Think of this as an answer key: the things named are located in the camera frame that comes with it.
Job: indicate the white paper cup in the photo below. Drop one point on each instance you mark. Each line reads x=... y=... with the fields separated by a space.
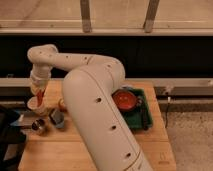
x=40 y=110

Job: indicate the red bowl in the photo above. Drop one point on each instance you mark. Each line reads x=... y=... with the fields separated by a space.
x=125 y=100

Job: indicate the small metal cup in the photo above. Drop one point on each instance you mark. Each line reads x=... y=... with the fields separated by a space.
x=38 y=126

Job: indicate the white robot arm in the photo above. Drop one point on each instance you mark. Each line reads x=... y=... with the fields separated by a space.
x=87 y=92

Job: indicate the black bag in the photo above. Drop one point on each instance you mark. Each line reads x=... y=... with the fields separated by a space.
x=12 y=140

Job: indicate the yellow apple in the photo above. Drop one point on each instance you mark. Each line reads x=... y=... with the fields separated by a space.
x=61 y=105

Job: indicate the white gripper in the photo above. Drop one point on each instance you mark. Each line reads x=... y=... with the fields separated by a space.
x=39 y=77

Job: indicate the green plastic tray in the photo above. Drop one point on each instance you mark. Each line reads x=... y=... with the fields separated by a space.
x=140 y=117

